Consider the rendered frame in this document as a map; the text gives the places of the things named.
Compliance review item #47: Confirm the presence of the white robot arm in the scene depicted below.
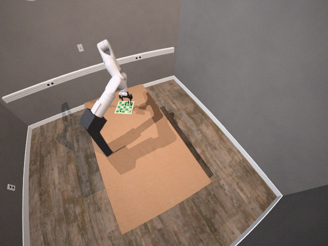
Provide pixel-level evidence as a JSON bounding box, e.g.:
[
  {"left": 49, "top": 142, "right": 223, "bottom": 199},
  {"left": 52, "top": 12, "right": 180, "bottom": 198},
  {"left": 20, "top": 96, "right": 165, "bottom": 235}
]
[{"left": 91, "top": 39, "right": 128, "bottom": 118}]

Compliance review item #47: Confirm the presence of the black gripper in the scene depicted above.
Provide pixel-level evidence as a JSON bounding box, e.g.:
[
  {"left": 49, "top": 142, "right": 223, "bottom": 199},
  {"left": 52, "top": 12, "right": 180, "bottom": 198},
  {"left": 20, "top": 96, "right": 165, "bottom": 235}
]
[{"left": 119, "top": 92, "right": 133, "bottom": 102}]

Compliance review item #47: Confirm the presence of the green and white chessboard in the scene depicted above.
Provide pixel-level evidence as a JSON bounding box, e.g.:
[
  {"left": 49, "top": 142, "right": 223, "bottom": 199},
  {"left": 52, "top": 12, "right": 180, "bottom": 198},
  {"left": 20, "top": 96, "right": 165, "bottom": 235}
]
[{"left": 114, "top": 101, "right": 135, "bottom": 114}]

